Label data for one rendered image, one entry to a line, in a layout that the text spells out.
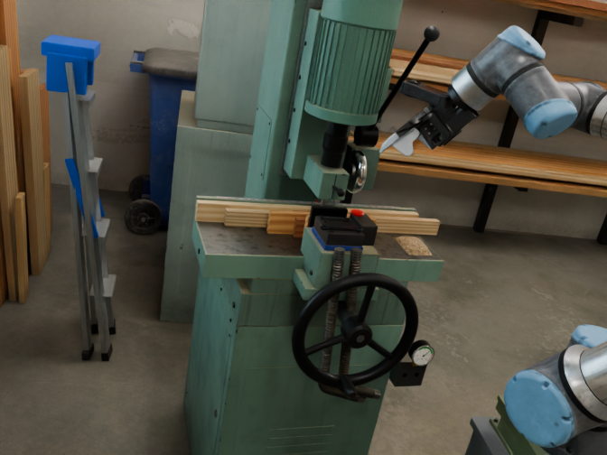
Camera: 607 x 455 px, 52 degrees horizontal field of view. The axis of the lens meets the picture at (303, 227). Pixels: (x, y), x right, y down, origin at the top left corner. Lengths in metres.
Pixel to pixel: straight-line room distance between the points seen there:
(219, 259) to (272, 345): 0.28
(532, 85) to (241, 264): 0.71
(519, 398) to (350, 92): 0.73
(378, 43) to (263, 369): 0.82
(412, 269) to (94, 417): 1.25
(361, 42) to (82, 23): 2.65
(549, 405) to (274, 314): 0.63
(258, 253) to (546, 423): 0.68
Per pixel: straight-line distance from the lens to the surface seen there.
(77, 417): 2.32
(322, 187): 1.51
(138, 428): 2.27
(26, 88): 2.82
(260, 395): 1.63
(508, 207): 4.64
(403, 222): 1.68
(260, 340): 1.53
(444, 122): 1.38
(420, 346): 1.63
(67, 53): 2.16
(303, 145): 1.61
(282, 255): 1.43
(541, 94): 1.26
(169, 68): 3.22
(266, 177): 1.71
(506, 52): 1.30
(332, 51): 1.42
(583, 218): 4.97
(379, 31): 1.42
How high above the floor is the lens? 1.52
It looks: 23 degrees down
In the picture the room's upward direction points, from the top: 11 degrees clockwise
